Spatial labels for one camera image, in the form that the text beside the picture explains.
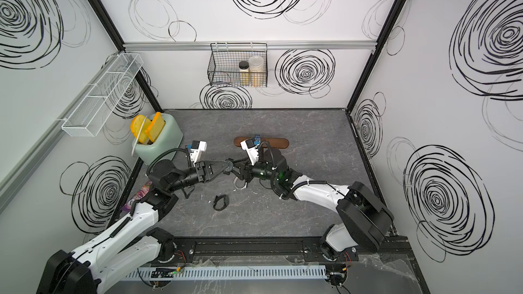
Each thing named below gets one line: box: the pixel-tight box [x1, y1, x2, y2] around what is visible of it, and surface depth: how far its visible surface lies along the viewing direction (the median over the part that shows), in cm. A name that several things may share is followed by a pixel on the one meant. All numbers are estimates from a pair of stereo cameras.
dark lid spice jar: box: [238, 60, 250, 87], surface depth 87 cm
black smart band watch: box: [212, 194, 230, 211], surface depth 86 cm
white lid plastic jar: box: [248, 55, 265, 88], surface depth 86 cm
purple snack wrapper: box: [121, 181, 153, 212], surface depth 86 cm
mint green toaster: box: [135, 113, 184, 166], surface depth 89 cm
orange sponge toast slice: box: [145, 111, 166, 143], surface depth 87 cm
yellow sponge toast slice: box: [130, 114, 152, 144], surface depth 88 cm
